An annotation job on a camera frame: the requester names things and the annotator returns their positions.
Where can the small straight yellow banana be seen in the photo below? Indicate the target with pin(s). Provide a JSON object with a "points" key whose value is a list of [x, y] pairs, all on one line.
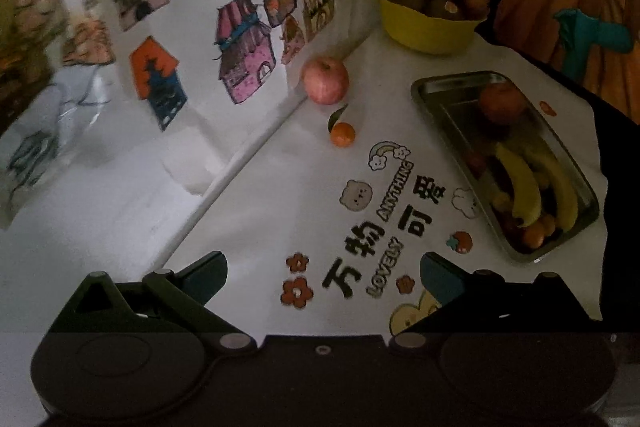
{"points": [[522, 187]]}

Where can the large curved yellow banana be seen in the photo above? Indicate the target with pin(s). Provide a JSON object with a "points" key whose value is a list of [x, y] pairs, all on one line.
{"points": [[562, 192]]}

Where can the white printed table mat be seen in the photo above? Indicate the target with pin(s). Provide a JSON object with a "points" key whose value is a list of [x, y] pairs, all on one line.
{"points": [[300, 187]]}

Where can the house drawings wall poster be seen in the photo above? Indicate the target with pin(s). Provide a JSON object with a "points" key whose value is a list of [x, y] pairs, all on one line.
{"points": [[210, 7]]}

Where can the blue curtain tie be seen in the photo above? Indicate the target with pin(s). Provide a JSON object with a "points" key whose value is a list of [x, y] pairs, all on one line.
{"points": [[595, 37]]}

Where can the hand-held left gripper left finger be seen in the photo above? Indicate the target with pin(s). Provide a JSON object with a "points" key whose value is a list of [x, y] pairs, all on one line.
{"points": [[202, 274]]}

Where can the red apple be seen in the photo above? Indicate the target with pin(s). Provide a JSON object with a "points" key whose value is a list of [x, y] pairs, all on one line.
{"points": [[501, 102], [325, 80]]}

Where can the metal tray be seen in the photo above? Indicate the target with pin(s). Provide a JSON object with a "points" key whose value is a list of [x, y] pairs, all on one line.
{"points": [[450, 107]]}

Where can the red cherry tomato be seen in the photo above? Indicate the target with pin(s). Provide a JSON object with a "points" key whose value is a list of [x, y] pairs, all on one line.
{"points": [[475, 165]]}

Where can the orange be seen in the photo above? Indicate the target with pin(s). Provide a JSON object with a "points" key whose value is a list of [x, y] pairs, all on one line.
{"points": [[532, 236]]}

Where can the glossy printed wall sheet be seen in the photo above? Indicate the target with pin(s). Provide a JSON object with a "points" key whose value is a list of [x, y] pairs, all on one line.
{"points": [[45, 97]]}

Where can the yellow plastic bowl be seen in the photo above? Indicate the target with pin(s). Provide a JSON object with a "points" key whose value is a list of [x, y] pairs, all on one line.
{"points": [[425, 29]]}

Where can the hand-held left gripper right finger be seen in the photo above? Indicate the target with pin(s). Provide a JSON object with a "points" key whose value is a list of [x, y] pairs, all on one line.
{"points": [[442, 279]]}

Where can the small tangerine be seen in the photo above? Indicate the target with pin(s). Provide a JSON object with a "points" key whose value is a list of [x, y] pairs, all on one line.
{"points": [[342, 134]]}

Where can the brown fruit with sticker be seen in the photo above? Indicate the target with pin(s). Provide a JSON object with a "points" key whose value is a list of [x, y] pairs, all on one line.
{"points": [[445, 7]]}

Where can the reddish orange round fruit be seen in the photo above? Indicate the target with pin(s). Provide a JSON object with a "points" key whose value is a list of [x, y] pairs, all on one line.
{"points": [[477, 1]]}

